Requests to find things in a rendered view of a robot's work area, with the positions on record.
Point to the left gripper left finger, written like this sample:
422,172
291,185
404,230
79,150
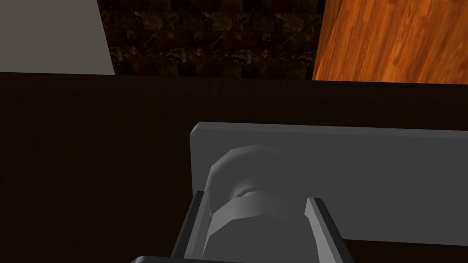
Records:
191,230

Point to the dark brown door leaf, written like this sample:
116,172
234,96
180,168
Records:
91,164

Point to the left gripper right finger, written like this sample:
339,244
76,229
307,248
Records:
325,230

